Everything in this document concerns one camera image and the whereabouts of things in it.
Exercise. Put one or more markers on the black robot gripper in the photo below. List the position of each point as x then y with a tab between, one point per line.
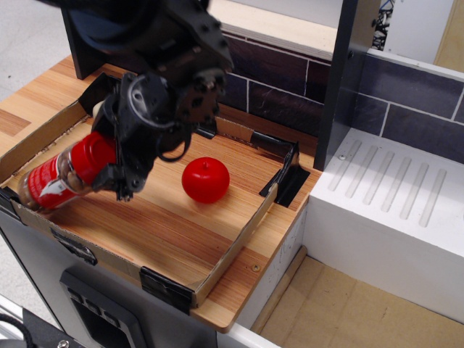
149	118

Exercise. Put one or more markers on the red-lidded spice bottle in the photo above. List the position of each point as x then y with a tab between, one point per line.
68	175

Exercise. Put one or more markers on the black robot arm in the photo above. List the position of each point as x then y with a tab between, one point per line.
176	61

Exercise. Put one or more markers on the cardboard fence with black tape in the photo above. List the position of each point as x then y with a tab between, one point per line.
218	251

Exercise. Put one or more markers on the cream toy potato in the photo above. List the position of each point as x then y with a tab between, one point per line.
96	109

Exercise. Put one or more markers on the red toy apple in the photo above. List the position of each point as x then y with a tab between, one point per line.
205	180

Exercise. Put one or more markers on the white toy sink drainboard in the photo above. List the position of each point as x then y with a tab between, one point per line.
392	216

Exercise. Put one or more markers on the dark grey upright post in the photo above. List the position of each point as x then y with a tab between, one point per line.
354	38

